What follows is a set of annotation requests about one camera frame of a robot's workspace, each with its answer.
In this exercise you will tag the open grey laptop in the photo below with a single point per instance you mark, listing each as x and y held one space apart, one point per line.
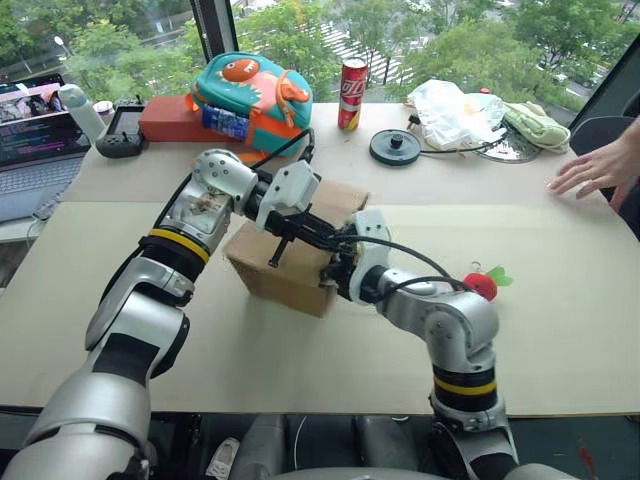
35 145

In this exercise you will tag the brown cardboard box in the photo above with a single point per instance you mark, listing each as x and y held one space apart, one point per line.
280 287

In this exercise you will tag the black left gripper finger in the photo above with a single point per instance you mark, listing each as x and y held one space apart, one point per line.
280 252
320 229

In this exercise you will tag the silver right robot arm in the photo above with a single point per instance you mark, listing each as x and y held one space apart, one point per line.
450 320

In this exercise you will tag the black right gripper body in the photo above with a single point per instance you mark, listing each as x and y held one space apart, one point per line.
342 272

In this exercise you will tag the person's bare hand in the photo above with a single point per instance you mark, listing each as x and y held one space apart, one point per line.
600 167

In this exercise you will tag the white purple small cup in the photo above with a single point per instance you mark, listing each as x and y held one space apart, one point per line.
103 107

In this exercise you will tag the light green cloth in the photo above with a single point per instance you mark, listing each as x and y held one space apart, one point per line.
537 125

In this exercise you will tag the black round kettle base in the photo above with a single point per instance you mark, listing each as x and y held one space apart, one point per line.
395 150

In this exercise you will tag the blue white packet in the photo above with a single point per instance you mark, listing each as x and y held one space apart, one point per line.
226 122

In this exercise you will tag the red soda can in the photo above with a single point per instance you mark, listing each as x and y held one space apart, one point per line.
352 95

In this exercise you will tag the white plastic bag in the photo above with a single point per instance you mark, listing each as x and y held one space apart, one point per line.
450 112

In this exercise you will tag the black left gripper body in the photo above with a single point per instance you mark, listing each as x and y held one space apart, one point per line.
292 224

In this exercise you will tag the pale blue water bottle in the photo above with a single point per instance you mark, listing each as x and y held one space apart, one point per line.
82 112

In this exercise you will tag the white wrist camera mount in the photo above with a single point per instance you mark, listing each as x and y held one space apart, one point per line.
292 187
371 250

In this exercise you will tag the black window frame pillar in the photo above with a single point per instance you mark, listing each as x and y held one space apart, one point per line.
215 27

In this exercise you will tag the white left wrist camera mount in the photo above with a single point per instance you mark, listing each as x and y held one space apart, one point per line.
292 187

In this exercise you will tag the red cardboard box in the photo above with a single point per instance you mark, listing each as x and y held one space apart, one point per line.
165 120

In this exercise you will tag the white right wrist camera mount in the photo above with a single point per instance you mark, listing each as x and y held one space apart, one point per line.
371 250

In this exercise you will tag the white grey sneaker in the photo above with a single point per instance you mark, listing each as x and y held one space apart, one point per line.
223 457

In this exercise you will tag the teal orange dinosaur backpack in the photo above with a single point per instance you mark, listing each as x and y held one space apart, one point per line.
255 95

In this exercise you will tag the red plush toy green leaves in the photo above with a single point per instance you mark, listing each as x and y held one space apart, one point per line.
482 285

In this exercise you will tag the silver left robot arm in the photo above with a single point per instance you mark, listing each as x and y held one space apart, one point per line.
125 350

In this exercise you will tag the silver round metal lid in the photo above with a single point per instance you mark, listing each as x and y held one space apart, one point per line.
512 147

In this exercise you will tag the dark chair back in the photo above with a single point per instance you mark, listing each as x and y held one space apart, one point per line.
597 132

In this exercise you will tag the black handheld remote controller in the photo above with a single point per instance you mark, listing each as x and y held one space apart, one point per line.
122 132

